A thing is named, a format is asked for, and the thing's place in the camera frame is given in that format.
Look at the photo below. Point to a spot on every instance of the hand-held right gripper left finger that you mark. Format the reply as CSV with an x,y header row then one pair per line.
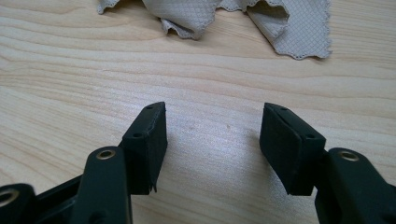
x,y
143,155

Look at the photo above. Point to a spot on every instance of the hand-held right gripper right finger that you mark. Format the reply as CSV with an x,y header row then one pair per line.
x,y
286,152

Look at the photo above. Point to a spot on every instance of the grey checked cleaning cloth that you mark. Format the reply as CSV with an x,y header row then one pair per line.
x,y
186,15

